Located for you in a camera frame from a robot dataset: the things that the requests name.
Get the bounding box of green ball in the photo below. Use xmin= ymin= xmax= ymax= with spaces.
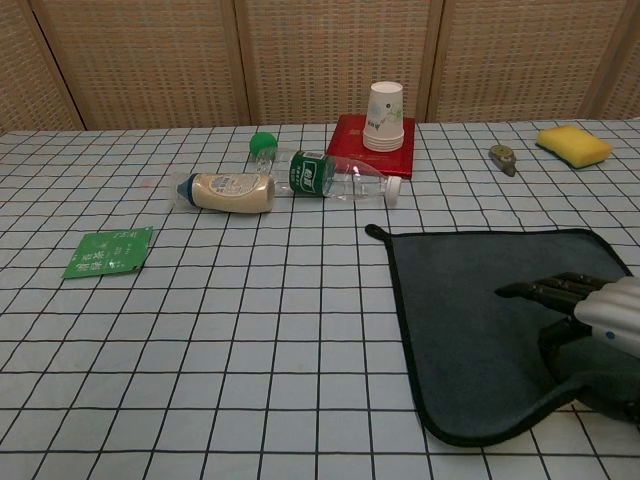
xmin=249 ymin=131 xmax=279 ymax=156

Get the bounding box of green tea packet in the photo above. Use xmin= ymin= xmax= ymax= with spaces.
xmin=60 ymin=225 xmax=155 ymax=280

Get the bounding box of woven wooden folding screen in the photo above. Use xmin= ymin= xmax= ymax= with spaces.
xmin=0 ymin=0 xmax=640 ymax=132

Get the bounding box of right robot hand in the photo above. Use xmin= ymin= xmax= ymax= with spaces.
xmin=494 ymin=272 xmax=640 ymax=436

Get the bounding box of blue checked tablecloth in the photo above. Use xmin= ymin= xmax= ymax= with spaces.
xmin=0 ymin=117 xmax=640 ymax=480

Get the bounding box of clear green-label water bottle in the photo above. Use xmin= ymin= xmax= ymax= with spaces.
xmin=257 ymin=148 xmax=403 ymax=207

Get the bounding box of dark grey yellow cloth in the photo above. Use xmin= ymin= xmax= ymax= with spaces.
xmin=364 ymin=223 xmax=634 ymax=448

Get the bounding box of yellow sponge with green pad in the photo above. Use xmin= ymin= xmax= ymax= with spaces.
xmin=535 ymin=125 xmax=614 ymax=170

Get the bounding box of beige bottle with blue cap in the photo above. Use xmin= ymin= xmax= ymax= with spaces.
xmin=174 ymin=171 xmax=277 ymax=215

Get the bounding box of red flat box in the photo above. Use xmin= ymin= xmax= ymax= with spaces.
xmin=326 ymin=113 xmax=417 ymax=180

